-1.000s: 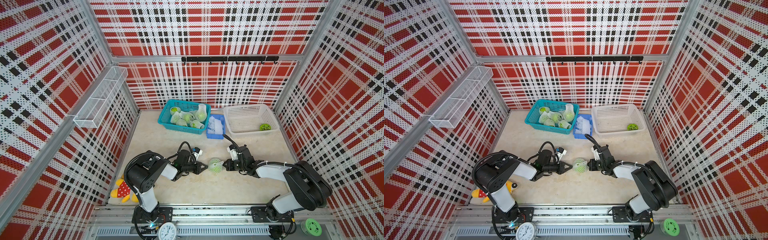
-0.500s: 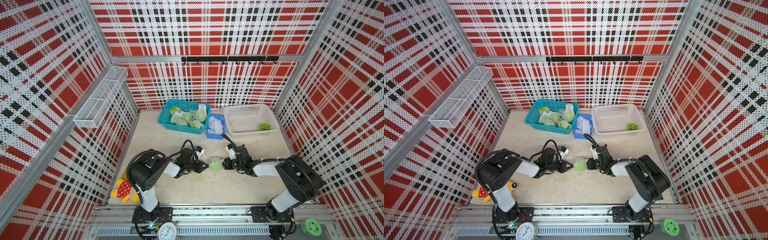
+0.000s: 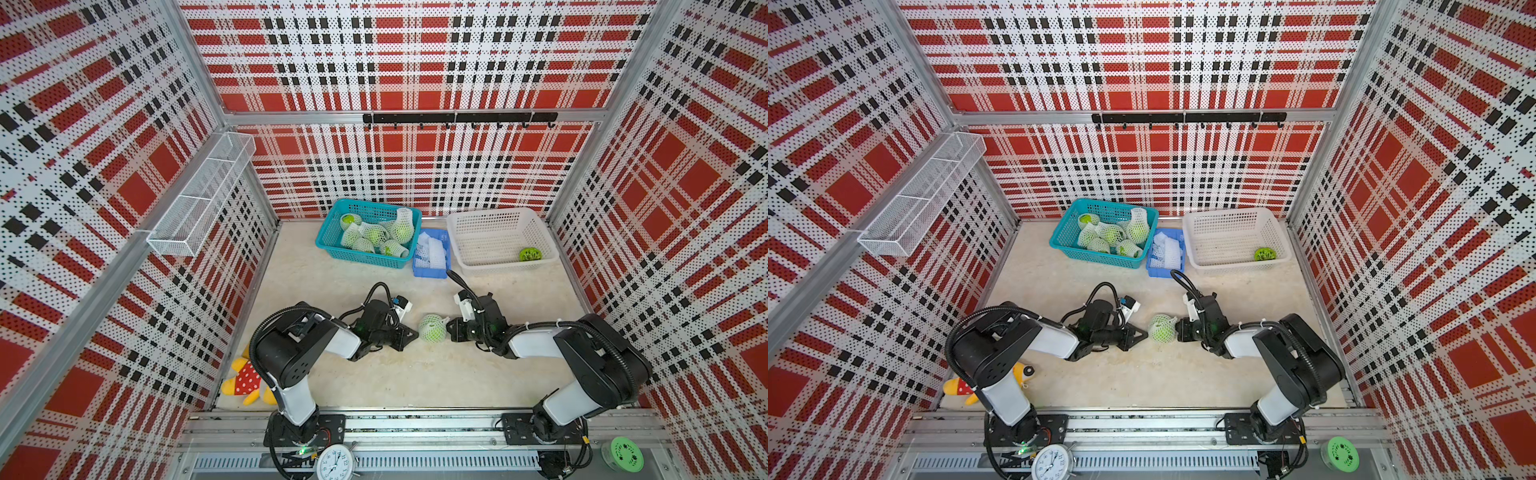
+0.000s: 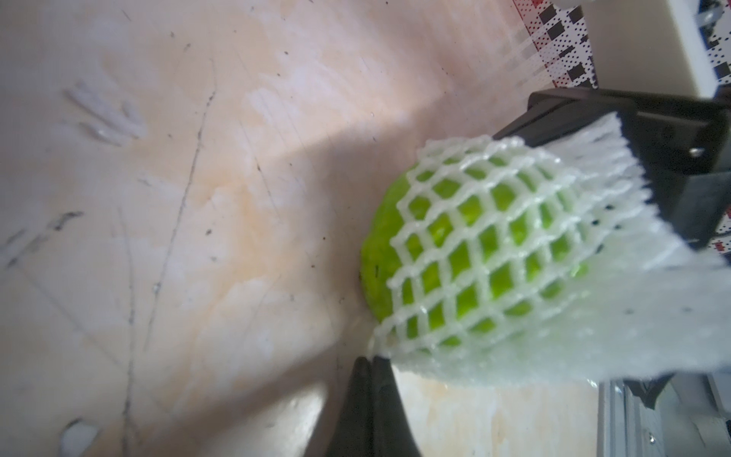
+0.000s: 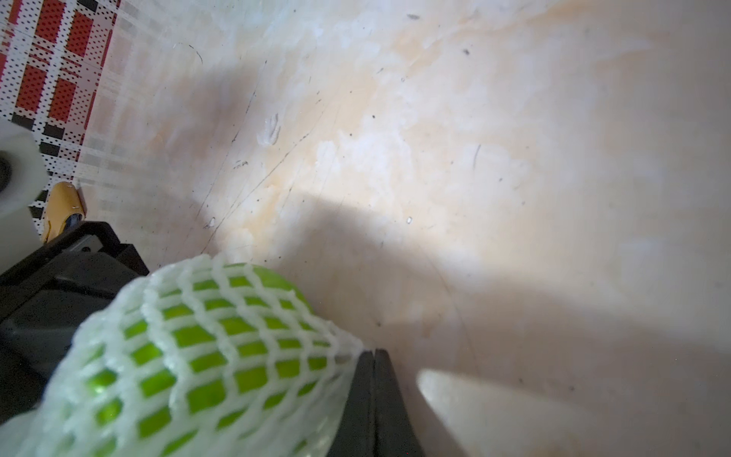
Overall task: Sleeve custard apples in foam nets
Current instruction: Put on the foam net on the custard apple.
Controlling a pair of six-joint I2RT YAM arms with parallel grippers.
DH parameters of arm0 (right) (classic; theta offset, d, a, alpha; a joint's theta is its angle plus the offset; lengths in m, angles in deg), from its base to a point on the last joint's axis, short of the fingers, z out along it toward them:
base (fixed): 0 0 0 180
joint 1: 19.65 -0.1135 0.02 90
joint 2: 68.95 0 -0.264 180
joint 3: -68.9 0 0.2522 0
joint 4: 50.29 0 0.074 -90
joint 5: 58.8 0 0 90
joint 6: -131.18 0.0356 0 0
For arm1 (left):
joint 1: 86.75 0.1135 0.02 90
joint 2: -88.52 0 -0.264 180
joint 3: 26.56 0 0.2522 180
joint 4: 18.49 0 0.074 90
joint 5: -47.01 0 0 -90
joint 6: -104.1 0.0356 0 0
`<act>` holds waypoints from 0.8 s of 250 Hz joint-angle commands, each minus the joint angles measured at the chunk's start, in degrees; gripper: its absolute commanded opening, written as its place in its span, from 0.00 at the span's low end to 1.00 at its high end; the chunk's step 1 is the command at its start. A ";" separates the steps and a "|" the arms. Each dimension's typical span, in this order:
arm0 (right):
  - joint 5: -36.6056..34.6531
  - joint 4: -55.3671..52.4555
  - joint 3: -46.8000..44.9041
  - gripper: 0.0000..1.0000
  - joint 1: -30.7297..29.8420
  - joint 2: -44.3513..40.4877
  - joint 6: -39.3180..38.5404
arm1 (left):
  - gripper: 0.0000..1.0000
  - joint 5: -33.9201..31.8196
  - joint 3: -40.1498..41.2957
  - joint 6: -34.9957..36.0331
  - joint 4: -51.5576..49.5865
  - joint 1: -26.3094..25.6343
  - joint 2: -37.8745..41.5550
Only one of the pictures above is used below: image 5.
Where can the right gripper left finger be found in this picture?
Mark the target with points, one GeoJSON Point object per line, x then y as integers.
{"type": "Point", "coordinates": [355, 436]}

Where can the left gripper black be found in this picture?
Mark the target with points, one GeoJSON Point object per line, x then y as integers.
{"type": "Point", "coordinates": [46, 297]}

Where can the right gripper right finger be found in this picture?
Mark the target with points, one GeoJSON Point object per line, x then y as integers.
{"type": "Point", "coordinates": [394, 434]}

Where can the green custard apple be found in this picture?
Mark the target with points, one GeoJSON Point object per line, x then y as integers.
{"type": "Point", "coordinates": [200, 365]}

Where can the yellow plush toy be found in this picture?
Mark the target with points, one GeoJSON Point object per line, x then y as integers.
{"type": "Point", "coordinates": [64, 210]}

